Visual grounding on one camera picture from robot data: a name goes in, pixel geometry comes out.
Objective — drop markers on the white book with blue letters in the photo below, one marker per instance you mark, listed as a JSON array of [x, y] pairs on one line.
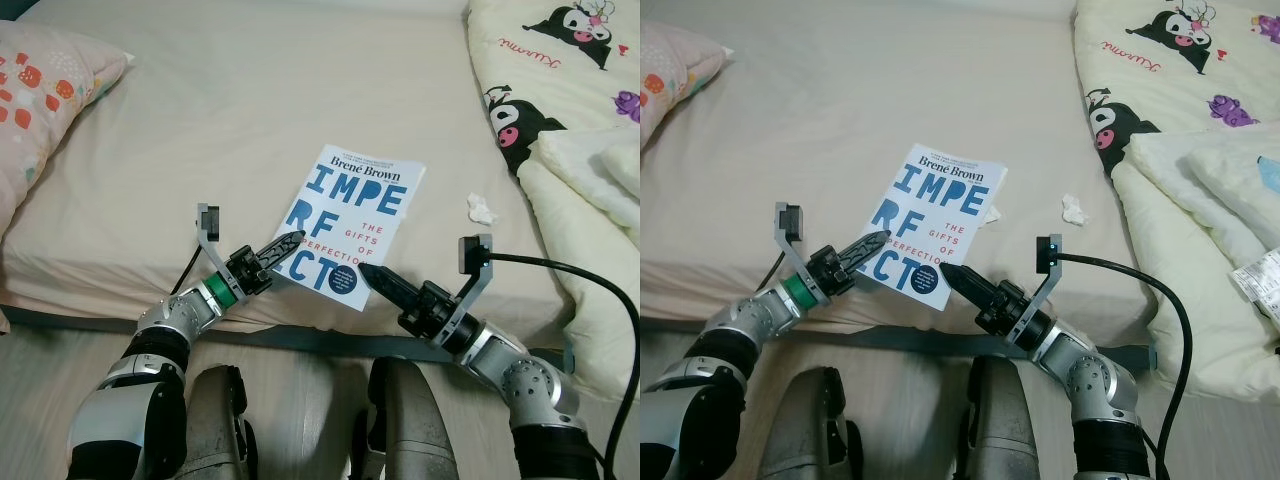
[[350, 220], [935, 220]]

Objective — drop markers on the white tissue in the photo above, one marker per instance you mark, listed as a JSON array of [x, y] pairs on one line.
[[482, 208], [1074, 208]]

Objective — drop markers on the pink patterned pillow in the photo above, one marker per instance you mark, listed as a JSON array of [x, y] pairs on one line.
[[40, 110], [675, 70]]

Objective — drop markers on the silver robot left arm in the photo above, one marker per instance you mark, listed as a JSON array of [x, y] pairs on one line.
[[720, 350], [150, 350]]

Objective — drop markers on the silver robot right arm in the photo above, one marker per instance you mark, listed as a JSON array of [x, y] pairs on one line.
[[530, 390], [1095, 390]]

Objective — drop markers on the robot right leg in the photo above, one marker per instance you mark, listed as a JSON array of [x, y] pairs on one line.
[[410, 430], [1000, 430]]

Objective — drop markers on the cream bed mattress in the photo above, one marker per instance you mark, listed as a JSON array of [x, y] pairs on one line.
[[880, 90], [250, 100]]

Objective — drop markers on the folded white fleece blanket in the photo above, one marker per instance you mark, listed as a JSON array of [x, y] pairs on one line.
[[595, 165], [1220, 180]]

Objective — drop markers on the clear printed plastic wrapper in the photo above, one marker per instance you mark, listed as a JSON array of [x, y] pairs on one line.
[[1262, 285]]

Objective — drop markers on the cream cartoon print blanket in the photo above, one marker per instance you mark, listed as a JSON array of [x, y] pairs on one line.
[[1130, 70], [560, 60]]

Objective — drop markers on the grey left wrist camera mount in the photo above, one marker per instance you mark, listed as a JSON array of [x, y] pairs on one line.
[[788, 240], [208, 240]]

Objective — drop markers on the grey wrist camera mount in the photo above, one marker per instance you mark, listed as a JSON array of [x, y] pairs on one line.
[[1045, 270], [472, 270], [788, 240], [208, 240]]

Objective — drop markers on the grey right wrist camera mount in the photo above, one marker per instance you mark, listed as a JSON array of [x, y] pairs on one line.
[[1045, 270], [472, 270]]

